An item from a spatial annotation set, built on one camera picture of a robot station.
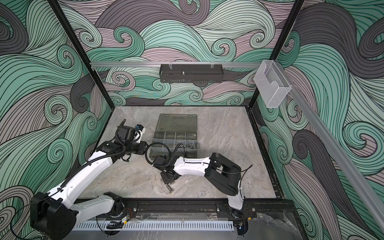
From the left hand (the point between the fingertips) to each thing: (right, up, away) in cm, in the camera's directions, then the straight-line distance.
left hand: (146, 144), depth 81 cm
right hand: (+12, -20, +3) cm, 24 cm away
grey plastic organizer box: (+14, +4, +17) cm, 22 cm away
